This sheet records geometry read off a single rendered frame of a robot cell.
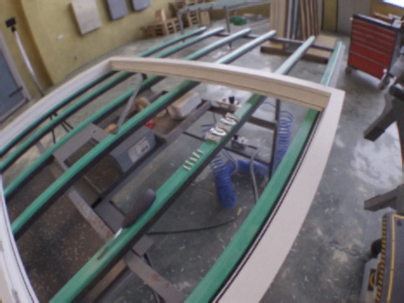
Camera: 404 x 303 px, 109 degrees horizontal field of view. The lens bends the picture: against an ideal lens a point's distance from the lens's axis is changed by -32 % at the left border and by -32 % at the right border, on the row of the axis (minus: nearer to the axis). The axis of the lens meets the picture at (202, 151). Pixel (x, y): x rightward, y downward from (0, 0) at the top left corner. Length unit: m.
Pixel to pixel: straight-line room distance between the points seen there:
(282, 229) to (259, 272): 0.08
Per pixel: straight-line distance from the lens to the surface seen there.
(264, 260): 0.34
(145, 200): 0.48
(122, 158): 0.99
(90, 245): 0.90
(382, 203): 0.34
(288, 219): 0.38
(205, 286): 0.41
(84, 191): 1.13
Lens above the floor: 1.26
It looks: 43 degrees down
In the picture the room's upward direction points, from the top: 12 degrees counter-clockwise
